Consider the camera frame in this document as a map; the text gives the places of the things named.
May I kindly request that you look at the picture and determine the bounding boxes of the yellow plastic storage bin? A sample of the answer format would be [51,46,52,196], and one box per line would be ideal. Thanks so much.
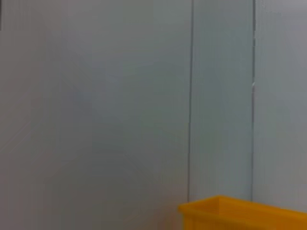
[177,195,307,230]

